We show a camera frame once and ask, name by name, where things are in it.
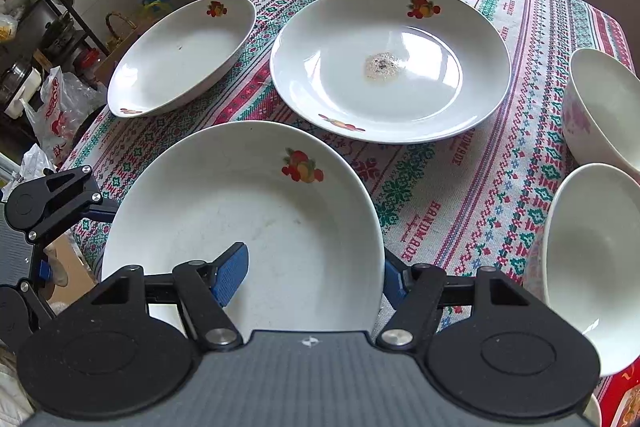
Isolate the red printed cloth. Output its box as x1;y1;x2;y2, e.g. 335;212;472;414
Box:
597;367;640;427

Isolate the wicker basket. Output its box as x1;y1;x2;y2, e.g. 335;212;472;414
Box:
104;12;143;58

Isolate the dark cooking pot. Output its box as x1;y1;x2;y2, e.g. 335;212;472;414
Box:
40;12;76;50

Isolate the white and red plastic bag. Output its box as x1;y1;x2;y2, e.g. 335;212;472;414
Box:
22;66;108;162

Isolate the red container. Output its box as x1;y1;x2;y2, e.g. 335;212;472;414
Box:
75;48;101;70

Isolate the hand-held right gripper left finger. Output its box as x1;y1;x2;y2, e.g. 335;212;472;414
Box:
90;242;250;354

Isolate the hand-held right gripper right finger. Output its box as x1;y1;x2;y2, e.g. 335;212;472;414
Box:
376;257;532;351

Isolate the white stained fruit print plate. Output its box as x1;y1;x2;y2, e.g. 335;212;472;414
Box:
270;0;512;145

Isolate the white bowl pink flower print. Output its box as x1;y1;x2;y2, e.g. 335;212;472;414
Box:
561;48;640;182

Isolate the white ceramic bowl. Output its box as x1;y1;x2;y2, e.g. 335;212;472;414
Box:
542;163;640;378
582;394;604;427

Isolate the brown cardboard box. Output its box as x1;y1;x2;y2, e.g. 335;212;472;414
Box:
45;234;98;305
92;52;131;90

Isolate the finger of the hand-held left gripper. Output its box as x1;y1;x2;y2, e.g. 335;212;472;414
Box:
17;257;57;330
27;164;122;242

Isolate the white rice cooker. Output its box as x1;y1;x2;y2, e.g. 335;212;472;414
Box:
0;62;43;118

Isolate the black metal rack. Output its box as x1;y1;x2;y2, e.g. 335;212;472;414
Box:
0;0;108;142

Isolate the patterned striped tablecloth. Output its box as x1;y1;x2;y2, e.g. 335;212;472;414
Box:
59;0;640;408

